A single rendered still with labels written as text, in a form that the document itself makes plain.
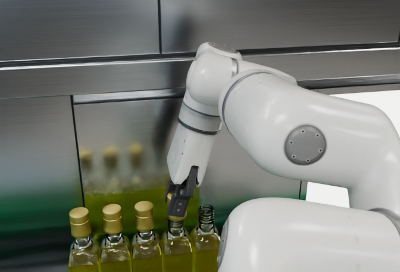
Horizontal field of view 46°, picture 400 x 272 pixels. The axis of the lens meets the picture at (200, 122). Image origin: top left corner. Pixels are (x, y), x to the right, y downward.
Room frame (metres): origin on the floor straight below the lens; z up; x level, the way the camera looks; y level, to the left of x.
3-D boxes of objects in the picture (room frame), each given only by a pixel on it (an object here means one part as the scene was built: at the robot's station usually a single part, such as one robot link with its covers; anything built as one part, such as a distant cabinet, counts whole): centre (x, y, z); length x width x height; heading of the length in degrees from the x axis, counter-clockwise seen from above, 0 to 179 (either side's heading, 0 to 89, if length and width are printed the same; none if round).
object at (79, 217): (0.69, 0.21, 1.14); 0.04 x 0.04 x 0.04
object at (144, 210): (0.71, 0.10, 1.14); 0.04 x 0.04 x 0.04
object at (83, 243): (0.69, 0.21, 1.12); 0.03 x 0.03 x 0.05
